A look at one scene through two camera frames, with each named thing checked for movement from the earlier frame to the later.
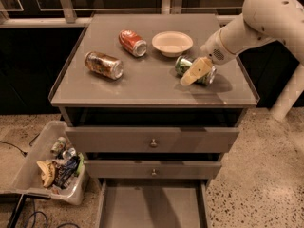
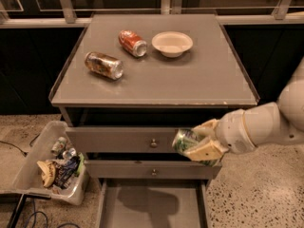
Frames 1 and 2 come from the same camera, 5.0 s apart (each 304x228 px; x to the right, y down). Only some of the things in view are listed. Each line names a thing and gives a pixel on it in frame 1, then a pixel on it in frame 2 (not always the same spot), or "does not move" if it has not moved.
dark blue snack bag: x=65 y=172 does not move
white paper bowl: x=172 y=44 does not move
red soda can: x=132 y=42 does not move
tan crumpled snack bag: x=47 y=172 does not move
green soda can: x=184 y=63 → x=185 y=138
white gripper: x=213 y=50 → x=232 y=130
